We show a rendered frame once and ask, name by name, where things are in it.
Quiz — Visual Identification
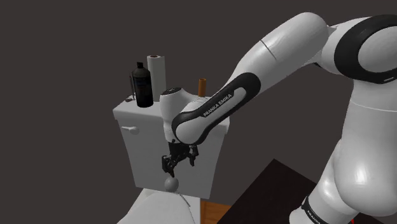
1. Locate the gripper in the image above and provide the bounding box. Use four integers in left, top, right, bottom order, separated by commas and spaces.
161, 139, 200, 178

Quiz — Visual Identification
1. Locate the grey ball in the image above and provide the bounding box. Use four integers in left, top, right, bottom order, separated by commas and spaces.
164, 176, 179, 192

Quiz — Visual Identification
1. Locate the white toilet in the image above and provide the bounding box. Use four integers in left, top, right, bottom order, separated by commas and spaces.
112, 95, 231, 224

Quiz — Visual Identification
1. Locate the black bottle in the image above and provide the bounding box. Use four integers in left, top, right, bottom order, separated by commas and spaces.
131, 61, 155, 108

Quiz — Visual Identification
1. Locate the dark thin brush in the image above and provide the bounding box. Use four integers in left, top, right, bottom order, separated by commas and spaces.
125, 74, 137, 103

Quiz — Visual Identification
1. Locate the white paper towel roll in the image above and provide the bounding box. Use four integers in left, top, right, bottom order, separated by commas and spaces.
146, 55, 167, 102

